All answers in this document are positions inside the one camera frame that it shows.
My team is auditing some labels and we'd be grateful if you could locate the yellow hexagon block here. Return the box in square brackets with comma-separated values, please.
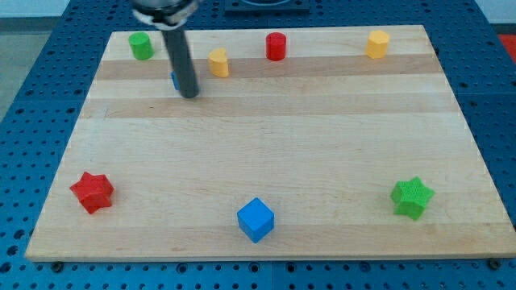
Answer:
[365, 30, 390, 59]

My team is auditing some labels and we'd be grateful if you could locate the red cylinder block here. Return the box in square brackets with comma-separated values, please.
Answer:
[265, 32, 287, 61]

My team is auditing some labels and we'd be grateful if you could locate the green cylinder block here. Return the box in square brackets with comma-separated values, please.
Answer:
[128, 32, 154, 60]

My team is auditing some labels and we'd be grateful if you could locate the yellow heart block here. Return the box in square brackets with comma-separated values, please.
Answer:
[208, 48, 230, 78]

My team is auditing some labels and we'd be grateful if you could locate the wooden board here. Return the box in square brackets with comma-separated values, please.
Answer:
[26, 25, 515, 262]

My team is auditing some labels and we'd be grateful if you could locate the blue triangle block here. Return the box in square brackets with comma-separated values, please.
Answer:
[170, 72, 180, 91]

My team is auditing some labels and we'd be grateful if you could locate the green star block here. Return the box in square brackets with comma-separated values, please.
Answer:
[390, 176, 435, 221]

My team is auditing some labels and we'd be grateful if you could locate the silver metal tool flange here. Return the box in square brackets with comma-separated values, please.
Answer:
[131, 0, 200, 29]

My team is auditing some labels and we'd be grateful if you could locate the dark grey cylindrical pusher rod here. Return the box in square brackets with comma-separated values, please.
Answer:
[161, 27, 199, 98]

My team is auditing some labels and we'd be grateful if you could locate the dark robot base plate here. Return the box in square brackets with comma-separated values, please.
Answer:
[223, 0, 310, 15]

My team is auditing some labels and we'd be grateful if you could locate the blue cube block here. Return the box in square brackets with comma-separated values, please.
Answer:
[237, 197, 275, 243]

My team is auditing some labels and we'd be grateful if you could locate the red star block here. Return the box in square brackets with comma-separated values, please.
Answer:
[69, 172, 114, 214]

